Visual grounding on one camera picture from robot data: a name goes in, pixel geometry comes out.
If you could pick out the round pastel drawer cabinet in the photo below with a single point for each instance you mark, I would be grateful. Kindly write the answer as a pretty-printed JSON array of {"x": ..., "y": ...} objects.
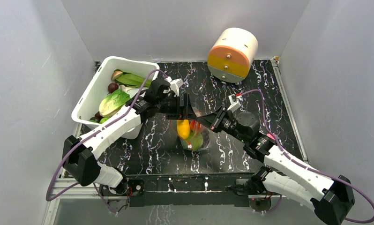
[{"x": 232, "y": 55}]

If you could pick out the dark green leaf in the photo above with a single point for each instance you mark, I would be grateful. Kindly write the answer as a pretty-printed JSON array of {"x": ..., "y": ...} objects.
[{"x": 130, "y": 80}]

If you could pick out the small green sprout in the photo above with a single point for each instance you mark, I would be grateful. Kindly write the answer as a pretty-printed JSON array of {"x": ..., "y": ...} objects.
[{"x": 104, "y": 119}]

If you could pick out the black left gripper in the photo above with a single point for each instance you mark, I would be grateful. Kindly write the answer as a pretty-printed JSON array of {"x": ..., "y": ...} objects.
[{"x": 185, "y": 112}]

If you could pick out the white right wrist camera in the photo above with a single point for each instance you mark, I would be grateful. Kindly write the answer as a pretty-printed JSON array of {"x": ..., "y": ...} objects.
[{"x": 234, "y": 100}]

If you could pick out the clear zip top bag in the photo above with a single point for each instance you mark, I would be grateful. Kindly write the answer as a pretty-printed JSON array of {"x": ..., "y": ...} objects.
[{"x": 194, "y": 133}]

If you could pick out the dark purple grape bunch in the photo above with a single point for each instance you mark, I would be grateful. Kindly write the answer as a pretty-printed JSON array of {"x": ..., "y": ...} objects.
[{"x": 205, "y": 138}]

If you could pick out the green lettuce leaf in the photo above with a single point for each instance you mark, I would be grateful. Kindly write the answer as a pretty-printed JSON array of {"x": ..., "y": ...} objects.
[{"x": 112, "y": 103}]

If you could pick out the pink round object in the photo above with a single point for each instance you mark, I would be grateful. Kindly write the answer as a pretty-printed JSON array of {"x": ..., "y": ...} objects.
[{"x": 270, "y": 136}]

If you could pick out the orange peach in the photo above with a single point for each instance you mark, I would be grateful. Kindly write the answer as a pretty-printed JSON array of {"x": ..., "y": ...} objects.
[{"x": 196, "y": 127}]

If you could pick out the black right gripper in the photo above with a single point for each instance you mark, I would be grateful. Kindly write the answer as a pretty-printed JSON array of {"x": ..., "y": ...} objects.
[{"x": 220, "y": 117}]

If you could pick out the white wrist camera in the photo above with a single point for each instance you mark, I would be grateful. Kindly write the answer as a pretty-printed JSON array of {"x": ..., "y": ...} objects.
[
  {"x": 175, "y": 85},
  {"x": 234, "y": 100}
]

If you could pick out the green cabbage ball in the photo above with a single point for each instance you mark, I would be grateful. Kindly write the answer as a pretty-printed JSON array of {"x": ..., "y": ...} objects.
[{"x": 193, "y": 142}]

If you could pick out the white plastic bin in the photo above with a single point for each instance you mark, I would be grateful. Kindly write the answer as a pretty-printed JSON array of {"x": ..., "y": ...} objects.
[{"x": 97, "y": 89}]

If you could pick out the yellow lemon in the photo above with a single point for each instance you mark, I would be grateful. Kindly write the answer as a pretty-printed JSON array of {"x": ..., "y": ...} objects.
[{"x": 183, "y": 128}]

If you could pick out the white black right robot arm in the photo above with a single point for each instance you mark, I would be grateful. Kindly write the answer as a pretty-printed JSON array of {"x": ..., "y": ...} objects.
[{"x": 330, "y": 199}]

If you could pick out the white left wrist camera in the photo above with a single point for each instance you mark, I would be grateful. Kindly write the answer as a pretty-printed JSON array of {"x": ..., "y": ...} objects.
[{"x": 175, "y": 85}]

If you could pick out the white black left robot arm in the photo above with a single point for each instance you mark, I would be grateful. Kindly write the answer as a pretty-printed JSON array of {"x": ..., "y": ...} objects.
[{"x": 80, "y": 155}]

